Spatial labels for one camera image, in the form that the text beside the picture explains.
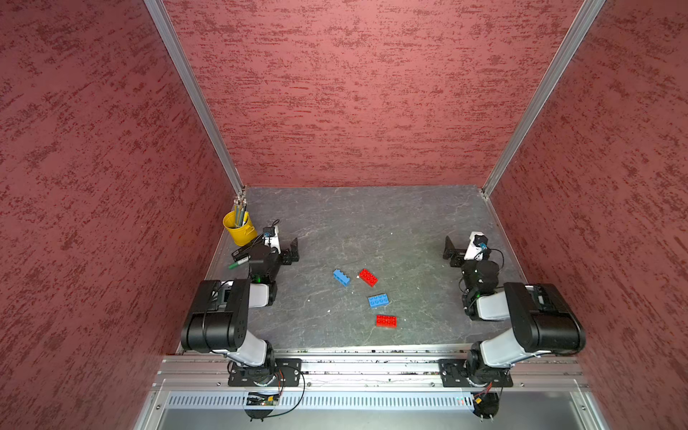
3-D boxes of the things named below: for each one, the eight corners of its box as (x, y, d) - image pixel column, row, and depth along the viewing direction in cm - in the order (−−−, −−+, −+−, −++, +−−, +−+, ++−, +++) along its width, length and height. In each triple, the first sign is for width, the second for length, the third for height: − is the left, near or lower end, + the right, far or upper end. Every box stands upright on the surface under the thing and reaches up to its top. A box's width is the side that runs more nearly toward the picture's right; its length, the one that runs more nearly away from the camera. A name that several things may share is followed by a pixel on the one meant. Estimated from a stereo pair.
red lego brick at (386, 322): (375, 326, 84) (375, 324, 83) (375, 316, 86) (376, 314, 85) (397, 328, 84) (398, 326, 82) (397, 319, 86) (398, 316, 84)
